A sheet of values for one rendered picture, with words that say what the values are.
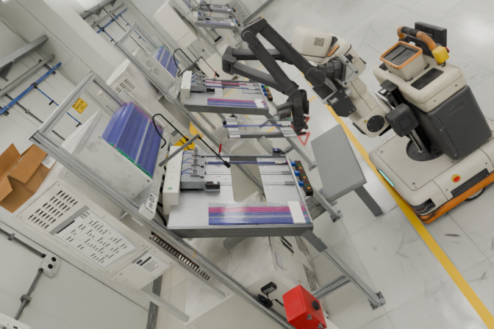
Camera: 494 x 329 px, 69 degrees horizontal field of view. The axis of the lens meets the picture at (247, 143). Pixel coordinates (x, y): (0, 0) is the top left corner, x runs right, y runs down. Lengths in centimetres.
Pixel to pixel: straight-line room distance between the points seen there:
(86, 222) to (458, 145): 193
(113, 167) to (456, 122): 173
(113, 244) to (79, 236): 16
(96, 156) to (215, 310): 109
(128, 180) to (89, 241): 34
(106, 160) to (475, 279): 190
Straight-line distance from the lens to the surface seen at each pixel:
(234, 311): 225
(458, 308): 223
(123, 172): 174
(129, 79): 299
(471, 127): 225
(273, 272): 203
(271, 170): 224
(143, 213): 168
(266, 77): 198
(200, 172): 207
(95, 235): 185
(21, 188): 182
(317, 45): 185
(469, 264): 232
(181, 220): 184
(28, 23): 519
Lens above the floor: 197
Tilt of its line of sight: 26 degrees down
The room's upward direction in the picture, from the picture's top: 44 degrees counter-clockwise
